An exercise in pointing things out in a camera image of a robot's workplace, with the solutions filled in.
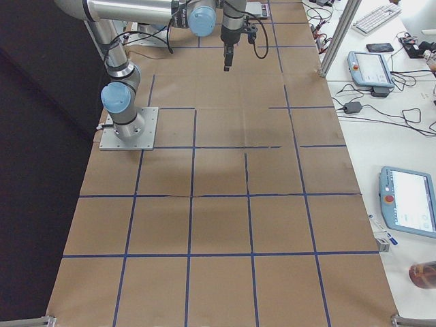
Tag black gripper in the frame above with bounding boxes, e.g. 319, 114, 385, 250
220, 26, 243, 72

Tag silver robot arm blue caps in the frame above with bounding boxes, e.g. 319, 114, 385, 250
56, 1, 257, 142

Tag black power adapter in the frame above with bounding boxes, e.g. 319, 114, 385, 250
343, 102, 362, 114

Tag white computer keyboard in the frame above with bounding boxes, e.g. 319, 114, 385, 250
352, 3, 402, 35

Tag upper teach pendant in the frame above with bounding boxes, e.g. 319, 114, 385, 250
347, 51, 394, 89

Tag teach pendant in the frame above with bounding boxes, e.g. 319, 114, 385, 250
379, 166, 435, 238
347, 51, 394, 89

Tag black smartphone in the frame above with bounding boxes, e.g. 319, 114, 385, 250
366, 43, 394, 53

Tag brown cardboard table cover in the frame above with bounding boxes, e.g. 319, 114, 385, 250
47, 1, 396, 326

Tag lower teach pendant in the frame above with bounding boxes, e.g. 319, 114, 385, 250
379, 166, 435, 238

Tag brown glass bottle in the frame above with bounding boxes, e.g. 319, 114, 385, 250
409, 261, 436, 289

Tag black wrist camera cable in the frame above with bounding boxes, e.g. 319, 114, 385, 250
243, 13, 270, 59

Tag aluminium frame post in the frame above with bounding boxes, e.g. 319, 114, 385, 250
318, 0, 361, 78

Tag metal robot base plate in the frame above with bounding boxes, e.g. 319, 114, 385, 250
99, 107, 159, 151

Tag black pendant cable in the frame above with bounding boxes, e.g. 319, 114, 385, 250
332, 69, 436, 138

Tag small grey metal bracket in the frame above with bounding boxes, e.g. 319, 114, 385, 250
375, 238, 390, 253

